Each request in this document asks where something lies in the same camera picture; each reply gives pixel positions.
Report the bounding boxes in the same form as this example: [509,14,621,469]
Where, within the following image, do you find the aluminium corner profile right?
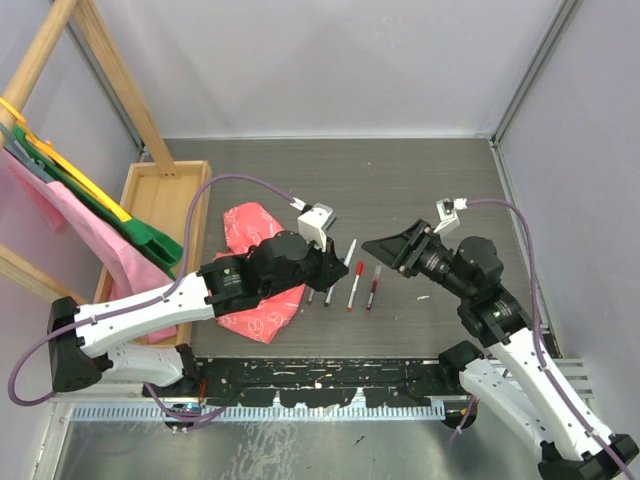
[490,0,582,147]

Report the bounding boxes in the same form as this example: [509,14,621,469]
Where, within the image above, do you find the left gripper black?
[262,231,347,300]

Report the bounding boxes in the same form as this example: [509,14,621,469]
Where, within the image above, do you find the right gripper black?
[360,217,471,298]

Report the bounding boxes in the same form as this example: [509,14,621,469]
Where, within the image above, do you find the pink garment on hanger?
[0,149,181,346]

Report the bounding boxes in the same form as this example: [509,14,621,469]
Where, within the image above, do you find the grey-blue hanger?
[1,125,54,183]

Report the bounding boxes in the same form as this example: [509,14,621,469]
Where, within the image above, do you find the yellow hanger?
[1,98,132,222]

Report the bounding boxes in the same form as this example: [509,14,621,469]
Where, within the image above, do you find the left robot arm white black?
[47,231,349,393]

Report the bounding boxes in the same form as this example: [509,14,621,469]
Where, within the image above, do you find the aluminium corner profile left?
[68,1,147,163]

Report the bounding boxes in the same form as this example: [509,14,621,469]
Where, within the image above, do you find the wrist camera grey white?
[297,203,336,252]
[434,198,467,236]

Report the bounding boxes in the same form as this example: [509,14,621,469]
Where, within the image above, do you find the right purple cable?
[447,197,636,480]

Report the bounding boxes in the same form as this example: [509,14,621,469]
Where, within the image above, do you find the aluminium corner profile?
[68,1,147,163]
[490,0,582,147]

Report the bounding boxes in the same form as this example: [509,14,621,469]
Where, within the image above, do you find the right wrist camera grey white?
[434,198,467,236]

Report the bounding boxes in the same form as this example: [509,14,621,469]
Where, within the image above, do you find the aluminium rail front edge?
[554,358,594,400]

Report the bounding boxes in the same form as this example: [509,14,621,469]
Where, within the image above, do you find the coral patterned cloth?
[214,202,305,345]

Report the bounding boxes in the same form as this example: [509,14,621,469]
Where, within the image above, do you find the dark red capped pen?
[365,265,383,315]

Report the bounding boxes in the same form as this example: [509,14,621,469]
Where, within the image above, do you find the green garment on hanger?
[13,125,183,280]

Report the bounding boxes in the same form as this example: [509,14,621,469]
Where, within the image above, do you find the wooden clothes rack frame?
[1,0,179,301]

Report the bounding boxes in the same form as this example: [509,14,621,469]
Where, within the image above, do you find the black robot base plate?
[153,357,468,408]

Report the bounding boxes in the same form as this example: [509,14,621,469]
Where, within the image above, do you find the wooden rack base tray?
[94,160,211,348]

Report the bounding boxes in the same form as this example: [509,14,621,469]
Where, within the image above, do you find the slotted cable duct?
[71,401,446,422]

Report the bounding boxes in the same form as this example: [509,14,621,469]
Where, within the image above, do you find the white pen crosswise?
[343,238,357,267]

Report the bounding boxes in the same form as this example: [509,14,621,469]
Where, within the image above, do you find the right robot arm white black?
[362,220,639,479]

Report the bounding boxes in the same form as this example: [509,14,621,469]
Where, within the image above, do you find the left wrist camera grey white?
[297,203,336,252]

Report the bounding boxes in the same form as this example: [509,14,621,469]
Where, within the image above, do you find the short white pen red tip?
[347,260,364,312]

